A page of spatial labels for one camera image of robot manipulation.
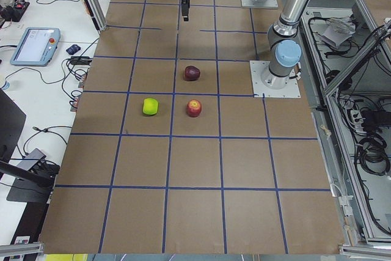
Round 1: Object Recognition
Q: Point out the dark red apple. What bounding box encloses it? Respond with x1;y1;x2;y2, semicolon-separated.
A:
184;65;201;81

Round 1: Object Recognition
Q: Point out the red yellow apple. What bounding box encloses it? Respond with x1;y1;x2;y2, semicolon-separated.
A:
186;100;202;117

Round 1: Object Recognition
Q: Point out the green apple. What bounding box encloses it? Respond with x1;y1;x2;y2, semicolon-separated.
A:
142;98;159;116

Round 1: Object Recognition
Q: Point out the small dark blue pouch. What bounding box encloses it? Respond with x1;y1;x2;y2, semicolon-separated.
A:
66;44;81;55

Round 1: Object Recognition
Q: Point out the near teach pendant tablet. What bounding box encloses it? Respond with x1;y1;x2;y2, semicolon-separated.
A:
10;27;61;67

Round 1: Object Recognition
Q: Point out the black usb hub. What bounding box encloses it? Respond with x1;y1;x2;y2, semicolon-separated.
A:
18;148;46;171

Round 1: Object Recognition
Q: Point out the black monitor stand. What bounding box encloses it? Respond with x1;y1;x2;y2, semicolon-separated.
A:
1;91;59;204

